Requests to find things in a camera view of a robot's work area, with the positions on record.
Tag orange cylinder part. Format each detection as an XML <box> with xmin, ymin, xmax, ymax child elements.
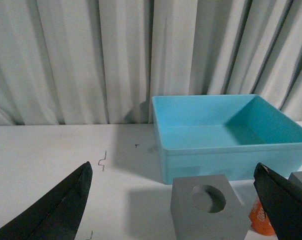
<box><xmin>249</xmin><ymin>197</ymin><xmax>276</xmax><ymax>236</ymax></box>

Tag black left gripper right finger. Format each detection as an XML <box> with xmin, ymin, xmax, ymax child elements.
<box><xmin>253</xmin><ymin>162</ymin><xmax>302</xmax><ymax>240</ymax></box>

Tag blue plastic box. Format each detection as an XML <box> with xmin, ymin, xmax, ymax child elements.
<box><xmin>152</xmin><ymin>94</ymin><xmax>302</xmax><ymax>185</ymax></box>

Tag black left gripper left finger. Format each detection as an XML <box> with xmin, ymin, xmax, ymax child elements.
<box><xmin>0</xmin><ymin>162</ymin><xmax>93</xmax><ymax>240</ymax></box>

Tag white pleated curtain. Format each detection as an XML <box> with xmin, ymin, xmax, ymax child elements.
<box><xmin>0</xmin><ymin>0</ymin><xmax>302</xmax><ymax>126</ymax></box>

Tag gray block with round hole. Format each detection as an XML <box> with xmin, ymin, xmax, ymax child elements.
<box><xmin>170</xmin><ymin>174</ymin><xmax>251</xmax><ymax>240</ymax></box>

